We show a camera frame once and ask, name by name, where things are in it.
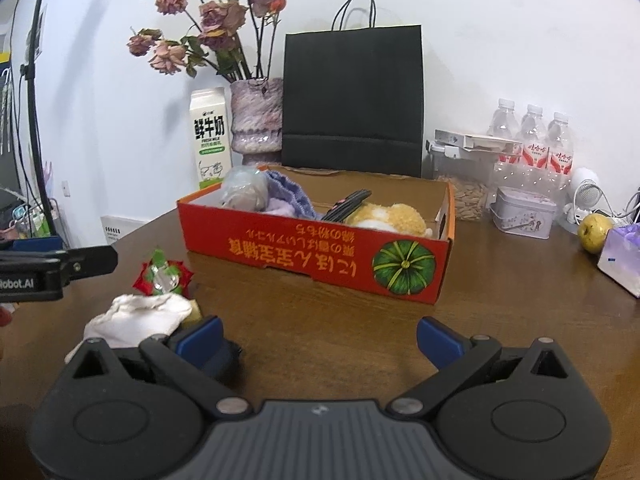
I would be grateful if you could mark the white and green milk carton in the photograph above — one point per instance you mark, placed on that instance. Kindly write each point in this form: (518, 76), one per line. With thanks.
(211, 140)

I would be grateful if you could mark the blue-purple knitted cloth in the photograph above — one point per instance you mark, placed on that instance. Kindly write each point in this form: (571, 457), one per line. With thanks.
(295, 192)

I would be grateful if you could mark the clear plastic seed container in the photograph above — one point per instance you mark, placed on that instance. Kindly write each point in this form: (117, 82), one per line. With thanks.
(467, 195)

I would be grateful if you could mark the white flat cardboard box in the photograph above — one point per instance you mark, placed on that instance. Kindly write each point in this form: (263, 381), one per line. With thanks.
(475, 140)

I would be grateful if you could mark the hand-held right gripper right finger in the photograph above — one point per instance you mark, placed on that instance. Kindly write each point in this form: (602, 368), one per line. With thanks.
(440, 342)

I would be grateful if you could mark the orange cardboard box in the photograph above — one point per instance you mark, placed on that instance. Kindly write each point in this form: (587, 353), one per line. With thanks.
(310, 260)

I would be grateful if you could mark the cluttered storage rack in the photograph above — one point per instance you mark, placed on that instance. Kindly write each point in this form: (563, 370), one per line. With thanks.
(25, 215)

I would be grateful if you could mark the yellow and white plush toy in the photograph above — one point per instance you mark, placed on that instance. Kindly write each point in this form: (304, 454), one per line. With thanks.
(390, 217)

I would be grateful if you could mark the pink mottled glass vase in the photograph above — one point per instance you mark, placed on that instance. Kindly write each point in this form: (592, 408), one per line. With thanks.
(257, 115)

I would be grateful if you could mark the black tripod stand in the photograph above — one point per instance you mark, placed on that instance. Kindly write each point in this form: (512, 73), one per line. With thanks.
(34, 85)

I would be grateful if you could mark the black ribbed comb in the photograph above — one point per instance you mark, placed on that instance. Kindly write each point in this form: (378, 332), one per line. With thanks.
(347, 205)

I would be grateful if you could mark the white cloth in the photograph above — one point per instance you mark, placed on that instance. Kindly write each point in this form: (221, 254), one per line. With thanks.
(135, 315)

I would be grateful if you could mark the purple tissue pack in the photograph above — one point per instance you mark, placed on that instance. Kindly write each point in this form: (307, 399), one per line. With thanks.
(622, 260)

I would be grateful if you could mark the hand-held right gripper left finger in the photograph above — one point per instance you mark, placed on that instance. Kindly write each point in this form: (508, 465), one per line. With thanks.
(200, 342)

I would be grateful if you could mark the dried pink rose bouquet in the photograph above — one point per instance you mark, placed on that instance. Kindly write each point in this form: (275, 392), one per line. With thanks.
(215, 15)

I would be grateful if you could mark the lilac floral tin box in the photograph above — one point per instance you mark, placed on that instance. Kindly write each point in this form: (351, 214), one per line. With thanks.
(525, 212)

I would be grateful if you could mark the yellow-green apple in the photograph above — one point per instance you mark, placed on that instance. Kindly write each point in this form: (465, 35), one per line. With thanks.
(595, 234)

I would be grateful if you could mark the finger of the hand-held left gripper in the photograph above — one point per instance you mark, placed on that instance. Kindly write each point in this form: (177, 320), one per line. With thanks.
(90, 262)

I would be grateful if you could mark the red and green ornament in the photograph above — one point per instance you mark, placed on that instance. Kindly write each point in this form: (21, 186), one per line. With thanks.
(162, 272)

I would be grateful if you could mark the clear plastic ball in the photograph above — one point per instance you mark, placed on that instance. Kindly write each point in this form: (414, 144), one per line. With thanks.
(244, 189)

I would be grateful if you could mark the black paper bag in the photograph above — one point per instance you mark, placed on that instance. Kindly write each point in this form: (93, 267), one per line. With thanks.
(350, 100)

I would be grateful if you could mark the white printed paper bag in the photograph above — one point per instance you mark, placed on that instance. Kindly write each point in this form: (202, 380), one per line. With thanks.
(122, 227)

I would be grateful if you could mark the small white desk fan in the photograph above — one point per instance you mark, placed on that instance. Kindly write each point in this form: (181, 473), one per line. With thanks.
(587, 190)

